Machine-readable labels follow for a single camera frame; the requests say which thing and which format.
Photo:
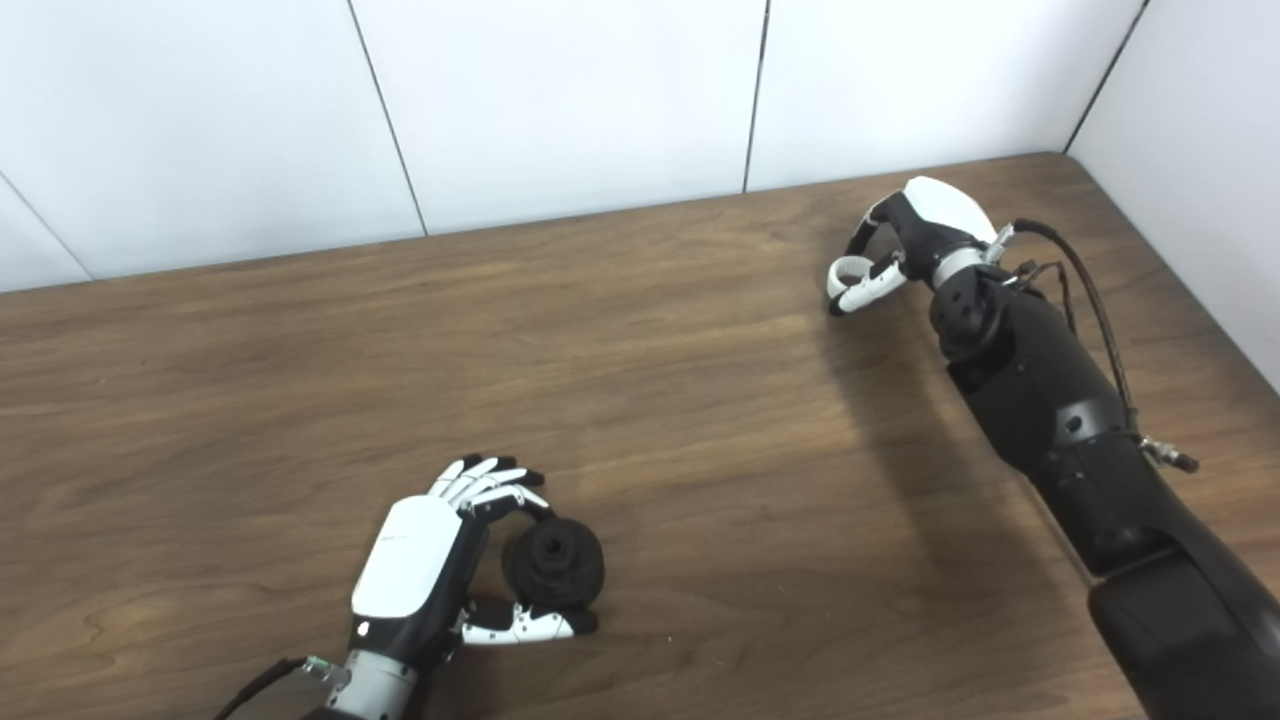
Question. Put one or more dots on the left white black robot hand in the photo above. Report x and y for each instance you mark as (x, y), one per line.
(405, 560)

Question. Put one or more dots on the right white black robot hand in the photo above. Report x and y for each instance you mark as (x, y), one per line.
(940, 215)

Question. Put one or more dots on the round black plastic part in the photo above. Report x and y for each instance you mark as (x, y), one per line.
(555, 565)

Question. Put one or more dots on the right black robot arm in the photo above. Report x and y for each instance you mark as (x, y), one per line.
(1050, 400)

